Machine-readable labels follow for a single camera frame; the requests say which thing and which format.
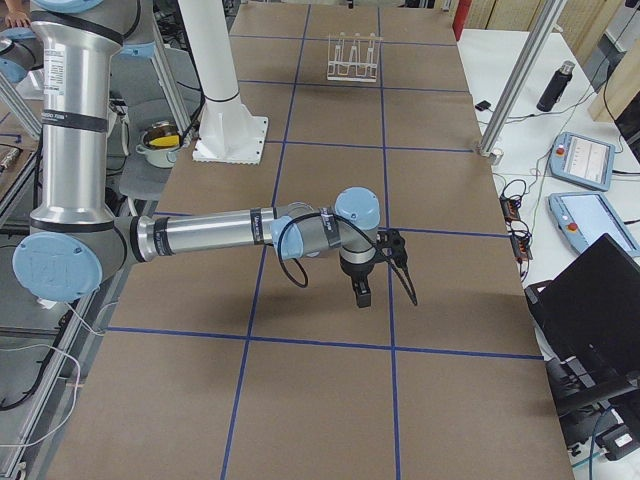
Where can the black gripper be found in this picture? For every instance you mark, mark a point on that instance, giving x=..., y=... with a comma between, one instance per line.
x=356, y=274

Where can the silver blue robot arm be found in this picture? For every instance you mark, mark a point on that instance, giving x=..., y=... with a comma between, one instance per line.
x=76, y=243

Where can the small black device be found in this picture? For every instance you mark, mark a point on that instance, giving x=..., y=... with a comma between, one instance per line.
x=483, y=105

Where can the black laptop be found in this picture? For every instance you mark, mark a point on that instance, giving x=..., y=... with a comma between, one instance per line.
x=590, y=312

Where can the lower blue teach pendant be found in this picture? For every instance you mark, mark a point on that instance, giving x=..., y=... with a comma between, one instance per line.
x=583, y=217

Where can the blue teach pendant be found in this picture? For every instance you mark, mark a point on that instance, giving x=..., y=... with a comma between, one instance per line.
x=582, y=161
x=583, y=217

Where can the white enamel pot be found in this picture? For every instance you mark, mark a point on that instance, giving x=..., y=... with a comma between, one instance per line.
x=159, y=144

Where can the upper blue teach pendant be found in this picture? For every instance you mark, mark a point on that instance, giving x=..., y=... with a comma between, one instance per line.
x=582, y=161

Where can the black water bottle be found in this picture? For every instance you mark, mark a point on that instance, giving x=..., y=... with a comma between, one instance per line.
x=556, y=87

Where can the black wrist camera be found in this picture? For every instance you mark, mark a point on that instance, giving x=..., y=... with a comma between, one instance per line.
x=391, y=246

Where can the white pedestal column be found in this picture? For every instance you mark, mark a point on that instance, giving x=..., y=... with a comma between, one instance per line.
x=228, y=132

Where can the white wire cup holder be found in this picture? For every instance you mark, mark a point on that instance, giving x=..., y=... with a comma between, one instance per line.
x=353, y=58

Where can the aluminium frame post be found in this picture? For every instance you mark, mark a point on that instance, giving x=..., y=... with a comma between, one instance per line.
x=527, y=58

